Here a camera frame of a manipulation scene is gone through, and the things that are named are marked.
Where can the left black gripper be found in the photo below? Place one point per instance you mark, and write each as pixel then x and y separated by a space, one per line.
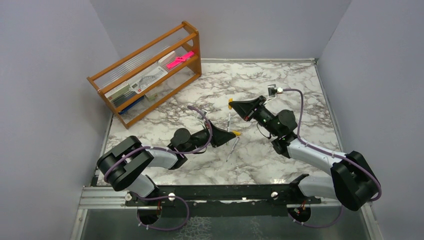
pixel 221 136

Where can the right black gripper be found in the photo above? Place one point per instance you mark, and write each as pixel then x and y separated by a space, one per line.
pixel 258 103

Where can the yellow pen cap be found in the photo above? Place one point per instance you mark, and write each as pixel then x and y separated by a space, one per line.
pixel 229 103

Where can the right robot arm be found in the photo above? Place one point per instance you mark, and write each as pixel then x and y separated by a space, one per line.
pixel 350 179

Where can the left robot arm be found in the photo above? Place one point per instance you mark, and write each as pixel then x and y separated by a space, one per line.
pixel 122 166

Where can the white grey pen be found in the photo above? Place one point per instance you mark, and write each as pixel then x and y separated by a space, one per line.
pixel 237 139

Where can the pink tool on rack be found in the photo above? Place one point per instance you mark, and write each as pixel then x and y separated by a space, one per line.
pixel 180 59

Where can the white digital scale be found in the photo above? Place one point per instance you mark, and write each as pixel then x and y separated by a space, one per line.
pixel 146 78

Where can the wooden rack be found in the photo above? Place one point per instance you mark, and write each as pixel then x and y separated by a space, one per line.
pixel 161 51

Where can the green white box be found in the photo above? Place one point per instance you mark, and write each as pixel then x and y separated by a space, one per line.
pixel 118 94

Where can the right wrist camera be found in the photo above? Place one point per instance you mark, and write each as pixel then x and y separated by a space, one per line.
pixel 273 90

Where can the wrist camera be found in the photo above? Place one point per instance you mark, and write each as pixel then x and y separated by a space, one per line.
pixel 200 116
pixel 273 90

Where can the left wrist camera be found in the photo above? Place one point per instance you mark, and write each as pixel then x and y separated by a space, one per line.
pixel 200 116

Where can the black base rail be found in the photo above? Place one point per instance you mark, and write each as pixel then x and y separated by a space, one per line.
pixel 243 200

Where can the aluminium frame rail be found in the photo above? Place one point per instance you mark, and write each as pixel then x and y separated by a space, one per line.
pixel 103 197

